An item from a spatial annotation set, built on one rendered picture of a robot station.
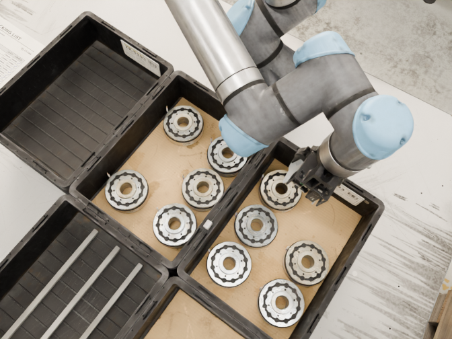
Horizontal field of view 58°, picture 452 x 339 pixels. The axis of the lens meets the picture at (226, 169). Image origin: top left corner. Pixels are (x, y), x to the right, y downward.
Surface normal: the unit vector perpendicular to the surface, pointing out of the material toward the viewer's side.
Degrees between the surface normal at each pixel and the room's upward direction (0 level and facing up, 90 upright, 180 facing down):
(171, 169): 0
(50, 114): 0
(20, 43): 0
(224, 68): 29
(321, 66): 35
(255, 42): 60
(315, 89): 40
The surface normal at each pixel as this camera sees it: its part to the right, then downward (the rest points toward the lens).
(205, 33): -0.29, 0.03
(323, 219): 0.04, -0.34
